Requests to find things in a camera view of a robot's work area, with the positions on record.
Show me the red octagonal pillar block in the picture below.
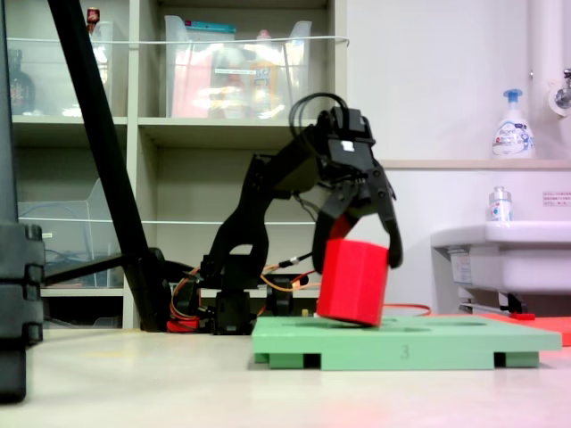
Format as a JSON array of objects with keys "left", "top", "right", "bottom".
[{"left": 315, "top": 237, "right": 391, "bottom": 328}]

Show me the orange flat foam block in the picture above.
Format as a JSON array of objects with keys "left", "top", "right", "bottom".
[{"left": 479, "top": 311, "right": 571, "bottom": 348}]

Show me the orange label bottle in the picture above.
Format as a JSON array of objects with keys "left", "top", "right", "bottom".
[{"left": 248, "top": 59, "right": 281, "bottom": 119}]

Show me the small clear sanitizer bottle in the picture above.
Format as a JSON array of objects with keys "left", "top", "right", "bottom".
[{"left": 484, "top": 185, "right": 515, "bottom": 223}]

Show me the white ceramic sink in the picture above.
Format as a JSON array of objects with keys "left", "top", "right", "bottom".
[{"left": 429, "top": 219, "right": 571, "bottom": 296}]

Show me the green shape sorter board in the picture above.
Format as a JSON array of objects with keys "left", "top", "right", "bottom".
[{"left": 251, "top": 313, "right": 564, "bottom": 372}]

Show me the white pump soap bottle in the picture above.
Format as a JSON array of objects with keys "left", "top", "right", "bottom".
[{"left": 491, "top": 87, "right": 537, "bottom": 161}]

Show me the large clear plastic bin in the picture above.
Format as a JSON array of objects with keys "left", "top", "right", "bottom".
[{"left": 161, "top": 14, "right": 314, "bottom": 120}]

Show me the beige shelf unit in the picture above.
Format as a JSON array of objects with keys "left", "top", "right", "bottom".
[{"left": 3, "top": 0, "right": 350, "bottom": 332}]

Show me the thick black tripod leg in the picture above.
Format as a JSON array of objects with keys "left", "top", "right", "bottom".
[{"left": 46, "top": 0, "right": 174, "bottom": 333}]

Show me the thin black tripod strut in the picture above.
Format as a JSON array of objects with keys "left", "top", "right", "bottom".
[{"left": 41, "top": 252, "right": 137, "bottom": 287}]

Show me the clear plastic file holder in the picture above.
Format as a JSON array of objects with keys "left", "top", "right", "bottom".
[{"left": 16, "top": 177, "right": 127, "bottom": 290}]

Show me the bottle with red cap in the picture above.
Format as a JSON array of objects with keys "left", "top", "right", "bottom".
[{"left": 86, "top": 5, "right": 103, "bottom": 36}]

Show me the clear plastic storage box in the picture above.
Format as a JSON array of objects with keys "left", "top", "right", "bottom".
[{"left": 5, "top": 19, "right": 116, "bottom": 118}]

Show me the dark glass bottle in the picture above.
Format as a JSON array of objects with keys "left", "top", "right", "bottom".
[{"left": 5, "top": 47, "right": 37, "bottom": 117}]

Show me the notched black stack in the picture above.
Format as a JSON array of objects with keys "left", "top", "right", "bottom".
[{"left": 0, "top": 221, "right": 46, "bottom": 405}]

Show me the black gripper wire loop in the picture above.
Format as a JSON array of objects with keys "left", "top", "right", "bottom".
[{"left": 288, "top": 92, "right": 350, "bottom": 140}]

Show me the pink wall notice sticker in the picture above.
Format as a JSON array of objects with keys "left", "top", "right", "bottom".
[{"left": 542, "top": 191, "right": 571, "bottom": 208}]

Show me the orange and red wire bundle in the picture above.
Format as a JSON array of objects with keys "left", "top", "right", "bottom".
[{"left": 168, "top": 266, "right": 203, "bottom": 323}]

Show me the metal wall faucet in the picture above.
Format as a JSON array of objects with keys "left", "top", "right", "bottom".
[{"left": 547, "top": 68, "right": 571, "bottom": 118}]

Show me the dark grey upright post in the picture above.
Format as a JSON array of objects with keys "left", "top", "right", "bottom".
[{"left": 0, "top": 0, "right": 20, "bottom": 224}]

